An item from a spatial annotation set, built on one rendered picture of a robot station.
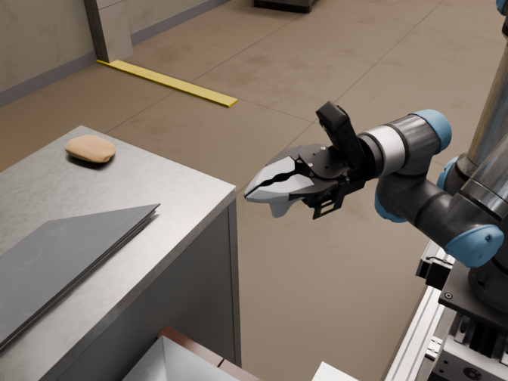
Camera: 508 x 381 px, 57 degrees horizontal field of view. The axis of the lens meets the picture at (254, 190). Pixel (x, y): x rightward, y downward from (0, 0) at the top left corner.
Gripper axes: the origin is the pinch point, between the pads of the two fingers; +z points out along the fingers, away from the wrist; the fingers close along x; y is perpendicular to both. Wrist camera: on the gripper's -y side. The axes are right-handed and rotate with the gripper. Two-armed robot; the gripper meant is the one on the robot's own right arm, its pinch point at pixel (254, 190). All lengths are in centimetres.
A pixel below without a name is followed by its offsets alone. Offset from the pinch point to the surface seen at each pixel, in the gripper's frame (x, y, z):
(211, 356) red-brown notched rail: 8, 65, 2
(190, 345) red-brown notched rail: 13, 65, 5
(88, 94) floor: 304, 189, -35
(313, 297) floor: 45, 153, -72
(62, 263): 34, 43, 26
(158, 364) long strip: 11, 61, 14
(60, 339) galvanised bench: 17, 43, 31
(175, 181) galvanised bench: 51, 48, -8
